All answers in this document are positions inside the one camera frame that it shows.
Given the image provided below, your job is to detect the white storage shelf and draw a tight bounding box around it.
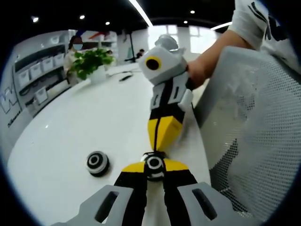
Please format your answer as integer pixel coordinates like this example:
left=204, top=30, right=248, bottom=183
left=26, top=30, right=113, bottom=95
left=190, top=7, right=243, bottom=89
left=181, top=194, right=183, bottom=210
left=13, top=30, right=71, bottom=116

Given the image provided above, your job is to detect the green potted plant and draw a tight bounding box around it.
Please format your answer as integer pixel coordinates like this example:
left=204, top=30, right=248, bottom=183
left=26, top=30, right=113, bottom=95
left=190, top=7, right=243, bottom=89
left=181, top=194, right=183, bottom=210
left=71, top=48, right=116, bottom=85

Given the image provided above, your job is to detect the person's body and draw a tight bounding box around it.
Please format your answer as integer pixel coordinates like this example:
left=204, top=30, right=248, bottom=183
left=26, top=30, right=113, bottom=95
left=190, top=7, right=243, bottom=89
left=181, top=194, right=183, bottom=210
left=227, top=0, right=301, bottom=73

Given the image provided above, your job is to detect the person's right forearm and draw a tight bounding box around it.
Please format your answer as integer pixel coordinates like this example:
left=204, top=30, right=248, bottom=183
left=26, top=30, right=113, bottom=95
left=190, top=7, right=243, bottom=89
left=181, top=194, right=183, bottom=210
left=199, top=27, right=256, bottom=73

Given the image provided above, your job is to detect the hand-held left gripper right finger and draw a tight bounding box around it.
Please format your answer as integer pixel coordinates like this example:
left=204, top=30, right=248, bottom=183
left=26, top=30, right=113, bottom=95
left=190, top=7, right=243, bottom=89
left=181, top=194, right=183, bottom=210
left=161, top=158, right=238, bottom=226

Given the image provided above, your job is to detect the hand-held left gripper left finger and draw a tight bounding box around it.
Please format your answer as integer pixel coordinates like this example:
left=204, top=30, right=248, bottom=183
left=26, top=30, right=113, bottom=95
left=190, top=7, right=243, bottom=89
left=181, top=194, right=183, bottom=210
left=67, top=161, right=148, bottom=226

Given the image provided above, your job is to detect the white table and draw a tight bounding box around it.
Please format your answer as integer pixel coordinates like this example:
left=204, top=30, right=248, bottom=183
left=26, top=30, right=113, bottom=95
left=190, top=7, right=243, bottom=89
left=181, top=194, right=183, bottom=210
left=7, top=63, right=212, bottom=226

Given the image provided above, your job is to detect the black tripod stand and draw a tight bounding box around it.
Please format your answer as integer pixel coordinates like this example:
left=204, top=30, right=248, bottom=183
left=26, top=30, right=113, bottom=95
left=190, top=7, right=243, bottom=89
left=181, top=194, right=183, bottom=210
left=124, top=29, right=138, bottom=63

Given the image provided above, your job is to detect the white mesh office chair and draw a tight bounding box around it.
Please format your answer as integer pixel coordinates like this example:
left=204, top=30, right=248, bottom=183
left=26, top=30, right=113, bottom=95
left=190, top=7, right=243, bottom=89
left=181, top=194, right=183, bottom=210
left=194, top=46, right=301, bottom=214

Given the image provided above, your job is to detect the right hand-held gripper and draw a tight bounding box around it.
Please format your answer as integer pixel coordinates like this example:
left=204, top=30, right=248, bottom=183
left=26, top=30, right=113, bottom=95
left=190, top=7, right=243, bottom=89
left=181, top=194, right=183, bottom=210
left=137, top=34, right=195, bottom=152

